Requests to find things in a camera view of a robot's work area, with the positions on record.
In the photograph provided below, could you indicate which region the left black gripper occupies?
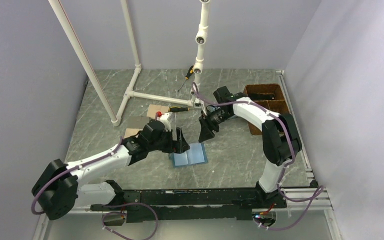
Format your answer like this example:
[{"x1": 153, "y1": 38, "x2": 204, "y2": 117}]
[{"x1": 148, "y1": 127, "x2": 189, "y2": 154}]

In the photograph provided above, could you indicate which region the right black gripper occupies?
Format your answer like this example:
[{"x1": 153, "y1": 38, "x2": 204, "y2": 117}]
[{"x1": 198, "y1": 108, "x2": 232, "y2": 144}]

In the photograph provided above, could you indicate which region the teal blue card holder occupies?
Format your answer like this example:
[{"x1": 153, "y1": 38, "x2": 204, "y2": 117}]
[{"x1": 169, "y1": 143, "x2": 208, "y2": 168}]

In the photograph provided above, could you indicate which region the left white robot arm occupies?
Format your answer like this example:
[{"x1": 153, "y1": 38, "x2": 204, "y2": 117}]
[{"x1": 30, "y1": 120, "x2": 190, "y2": 220}]

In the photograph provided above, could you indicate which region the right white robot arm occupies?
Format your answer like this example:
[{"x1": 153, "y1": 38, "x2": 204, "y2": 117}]
[{"x1": 198, "y1": 86, "x2": 302, "y2": 208}]

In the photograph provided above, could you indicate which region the tan card holder upper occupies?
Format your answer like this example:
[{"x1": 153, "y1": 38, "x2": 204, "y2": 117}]
[{"x1": 146, "y1": 104, "x2": 169, "y2": 119}]

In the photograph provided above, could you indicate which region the beige card holder lower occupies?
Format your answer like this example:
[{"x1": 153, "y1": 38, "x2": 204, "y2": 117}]
[{"x1": 123, "y1": 128, "x2": 142, "y2": 139}]

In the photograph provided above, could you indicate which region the black yellow screwdriver near pipe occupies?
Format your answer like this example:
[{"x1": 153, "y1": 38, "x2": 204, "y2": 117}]
[{"x1": 168, "y1": 106, "x2": 190, "y2": 113}]

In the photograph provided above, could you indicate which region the black yellow screwdriver far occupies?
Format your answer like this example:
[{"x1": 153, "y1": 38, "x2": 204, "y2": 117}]
[{"x1": 177, "y1": 65, "x2": 194, "y2": 92}]

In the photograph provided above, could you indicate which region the brown wicker basket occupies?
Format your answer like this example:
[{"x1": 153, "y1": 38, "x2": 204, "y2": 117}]
[{"x1": 243, "y1": 83, "x2": 292, "y2": 136}]

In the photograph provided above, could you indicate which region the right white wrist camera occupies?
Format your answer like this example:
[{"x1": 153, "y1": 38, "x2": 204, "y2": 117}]
[{"x1": 193, "y1": 99, "x2": 205, "y2": 111}]

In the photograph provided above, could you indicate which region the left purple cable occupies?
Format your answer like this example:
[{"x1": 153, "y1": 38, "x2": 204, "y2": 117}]
[{"x1": 30, "y1": 135, "x2": 159, "y2": 240}]

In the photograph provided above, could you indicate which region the purple cable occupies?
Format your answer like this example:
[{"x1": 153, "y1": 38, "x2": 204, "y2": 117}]
[
  {"x1": 30, "y1": 135, "x2": 159, "y2": 240},
  {"x1": 191, "y1": 82, "x2": 325, "y2": 232}
]

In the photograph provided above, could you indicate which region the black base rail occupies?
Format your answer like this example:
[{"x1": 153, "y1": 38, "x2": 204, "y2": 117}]
[{"x1": 90, "y1": 187, "x2": 287, "y2": 223}]

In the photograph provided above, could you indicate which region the white PVC pipe frame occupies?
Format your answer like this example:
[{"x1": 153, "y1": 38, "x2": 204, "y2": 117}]
[{"x1": 49, "y1": 0, "x2": 202, "y2": 129}]

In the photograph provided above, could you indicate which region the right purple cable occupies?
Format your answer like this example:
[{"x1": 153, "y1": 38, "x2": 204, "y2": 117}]
[{"x1": 191, "y1": 82, "x2": 325, "y2": 232}]

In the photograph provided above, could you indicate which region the aluminium frame rail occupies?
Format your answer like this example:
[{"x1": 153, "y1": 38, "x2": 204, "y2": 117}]
[{"x1": 37, "y1": 164, "x2": 343, "y2": 240}]

